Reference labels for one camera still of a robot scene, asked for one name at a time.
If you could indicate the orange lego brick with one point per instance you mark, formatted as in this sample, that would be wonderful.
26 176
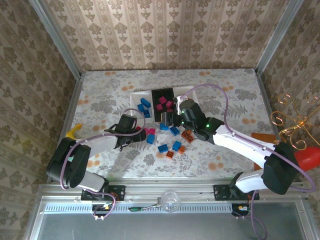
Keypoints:
185 134
181 149
170 155
190 138

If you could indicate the black plastic container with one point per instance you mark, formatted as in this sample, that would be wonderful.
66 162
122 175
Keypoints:
165 117

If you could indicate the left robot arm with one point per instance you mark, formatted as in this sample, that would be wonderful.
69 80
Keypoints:
100 143

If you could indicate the white plastic container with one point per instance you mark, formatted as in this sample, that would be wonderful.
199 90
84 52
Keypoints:
133 97
185 90

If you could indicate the aluminium frame post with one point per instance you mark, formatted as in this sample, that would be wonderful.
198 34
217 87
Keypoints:
56 37
276 37

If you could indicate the floral tablecloth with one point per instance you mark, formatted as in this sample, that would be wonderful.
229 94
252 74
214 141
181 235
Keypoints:
225 160

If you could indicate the yellow toy banana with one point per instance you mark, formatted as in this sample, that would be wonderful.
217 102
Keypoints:
72 132

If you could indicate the long blue lego brick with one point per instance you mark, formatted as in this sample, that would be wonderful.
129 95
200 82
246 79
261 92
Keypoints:
145 102

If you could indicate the orange mat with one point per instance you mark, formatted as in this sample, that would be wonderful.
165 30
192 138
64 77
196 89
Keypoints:
265 137

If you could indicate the wide aluminium frame rail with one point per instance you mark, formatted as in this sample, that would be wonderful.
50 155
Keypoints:
162 186

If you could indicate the clear glass dome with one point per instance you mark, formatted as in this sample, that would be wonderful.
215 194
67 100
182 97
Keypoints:
170 202

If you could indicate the gray metal panel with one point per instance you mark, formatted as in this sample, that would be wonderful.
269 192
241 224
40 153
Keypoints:
175 227

